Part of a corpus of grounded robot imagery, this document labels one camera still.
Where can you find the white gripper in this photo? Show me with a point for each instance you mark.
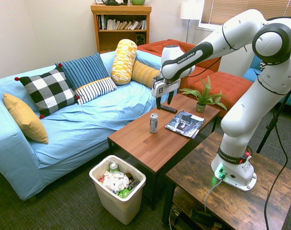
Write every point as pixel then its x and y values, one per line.
pixel 163 87

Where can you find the silver drink can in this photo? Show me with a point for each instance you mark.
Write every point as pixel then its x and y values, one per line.
pixel 154 124

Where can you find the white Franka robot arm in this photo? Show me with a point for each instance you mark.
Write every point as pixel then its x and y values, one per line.
pixel 243 115

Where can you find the green can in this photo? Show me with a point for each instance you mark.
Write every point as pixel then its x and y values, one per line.
pixel 113 167

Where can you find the bright green plastic trash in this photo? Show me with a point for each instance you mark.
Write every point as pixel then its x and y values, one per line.
pixel 124 193

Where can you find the white plastic trash bin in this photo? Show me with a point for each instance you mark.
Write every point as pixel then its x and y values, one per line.
pixel 121 206

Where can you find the black remote control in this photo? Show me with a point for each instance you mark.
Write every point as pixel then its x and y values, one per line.
pixel 170 109

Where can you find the dark cover magazine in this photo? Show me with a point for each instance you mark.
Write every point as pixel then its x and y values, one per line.
pixel 184 123

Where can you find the mustard striped pillow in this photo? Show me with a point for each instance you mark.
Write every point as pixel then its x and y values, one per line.
pixel 144 73

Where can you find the potted green fern plant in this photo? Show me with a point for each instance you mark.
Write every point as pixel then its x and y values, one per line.
pixel 202 97

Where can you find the reddish wood coffee table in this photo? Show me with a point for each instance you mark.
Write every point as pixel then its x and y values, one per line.
pixel 150 146

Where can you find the yellow patterned bolster pillow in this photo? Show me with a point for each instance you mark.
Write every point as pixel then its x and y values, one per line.
pixel 123 62

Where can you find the orange ottoman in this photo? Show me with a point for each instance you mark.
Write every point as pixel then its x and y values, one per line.
pixel 222 83

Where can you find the small black speaker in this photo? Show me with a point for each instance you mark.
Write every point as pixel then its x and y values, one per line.
pixel 140 39

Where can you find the blue striped pillow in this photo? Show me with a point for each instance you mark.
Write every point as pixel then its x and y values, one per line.
pixel 87 72

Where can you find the row of books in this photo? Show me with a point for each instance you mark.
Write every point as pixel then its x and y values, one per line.
pixel 123 24

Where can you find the blue bench sofa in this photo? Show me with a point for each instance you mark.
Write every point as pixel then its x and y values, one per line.
pixel 253 72

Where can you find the light blue sofa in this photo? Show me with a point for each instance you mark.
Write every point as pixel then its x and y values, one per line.
pixel 75 124

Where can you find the white shade floor lamp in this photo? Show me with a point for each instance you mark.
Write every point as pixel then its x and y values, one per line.
pixel 189 10

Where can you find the crumpled white paper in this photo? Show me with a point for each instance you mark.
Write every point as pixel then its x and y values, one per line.
pixel 115 180

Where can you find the wooden bookshelf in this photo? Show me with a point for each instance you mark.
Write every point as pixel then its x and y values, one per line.
pixel 121 10

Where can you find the red stop button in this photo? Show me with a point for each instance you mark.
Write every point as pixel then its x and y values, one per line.
pixel 248 156

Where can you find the green round pot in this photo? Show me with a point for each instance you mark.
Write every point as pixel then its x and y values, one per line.
pixel 137 2

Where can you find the brown window blinds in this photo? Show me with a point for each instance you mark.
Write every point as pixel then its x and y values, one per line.
pixel 222 9

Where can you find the black tripod stand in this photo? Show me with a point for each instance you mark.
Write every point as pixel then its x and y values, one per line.
pixel 270 127

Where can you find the black white shelf ornament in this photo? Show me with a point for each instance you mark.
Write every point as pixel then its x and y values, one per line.
pixel 114 2

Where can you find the black white checkered pillow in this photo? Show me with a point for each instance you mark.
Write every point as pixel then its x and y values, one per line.
pixel 49 92

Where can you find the black box under table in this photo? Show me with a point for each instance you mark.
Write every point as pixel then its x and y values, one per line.
pixel 205 216

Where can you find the rustic brown robot table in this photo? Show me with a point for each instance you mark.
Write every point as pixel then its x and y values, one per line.
pixel 231 206

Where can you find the plain mustard yellow pillow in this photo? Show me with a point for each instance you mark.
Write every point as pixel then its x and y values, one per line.
pixel 25 117

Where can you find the white window frame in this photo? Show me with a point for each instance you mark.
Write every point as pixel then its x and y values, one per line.
pixel 207 26

